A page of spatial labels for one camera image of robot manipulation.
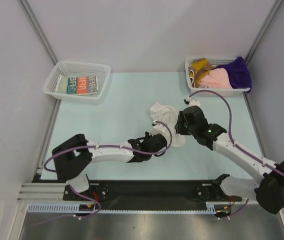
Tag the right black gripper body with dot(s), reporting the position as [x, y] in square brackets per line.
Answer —
[180, 124]

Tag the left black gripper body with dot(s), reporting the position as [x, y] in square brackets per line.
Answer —
[147, 136]

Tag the white towel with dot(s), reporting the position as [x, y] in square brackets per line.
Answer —
[168, 115]

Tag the colourful rabbit print towel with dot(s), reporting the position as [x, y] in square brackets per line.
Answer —
[82, 85]

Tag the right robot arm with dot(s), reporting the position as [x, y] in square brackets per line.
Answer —
[266, 185]

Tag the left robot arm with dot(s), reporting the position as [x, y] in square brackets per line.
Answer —
[74, 155]

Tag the white basket with towels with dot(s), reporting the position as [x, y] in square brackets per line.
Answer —
[216, 61]

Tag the pink towel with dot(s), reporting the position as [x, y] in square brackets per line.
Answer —
[216, 79]

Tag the yellow patterned towel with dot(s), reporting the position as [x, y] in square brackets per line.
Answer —
[198, 69]

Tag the purple towel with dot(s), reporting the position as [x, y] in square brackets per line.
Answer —
[238, 74]

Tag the empty white plastic basket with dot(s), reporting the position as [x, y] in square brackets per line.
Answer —
[78, 69]

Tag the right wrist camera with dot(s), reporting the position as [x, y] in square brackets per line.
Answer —
[192, 102]

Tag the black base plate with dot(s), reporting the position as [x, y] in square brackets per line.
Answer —
[157, 194]

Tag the right aluminium corner post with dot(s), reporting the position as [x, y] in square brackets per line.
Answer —
[263, 30]

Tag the aluminium corner post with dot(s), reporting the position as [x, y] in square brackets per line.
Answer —
[30, 15]
[263, 30]

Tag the grey cable duct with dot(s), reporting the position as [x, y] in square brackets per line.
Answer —
[84, 209]

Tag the left aluminium corner post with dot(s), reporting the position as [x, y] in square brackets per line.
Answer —
[30, 15]

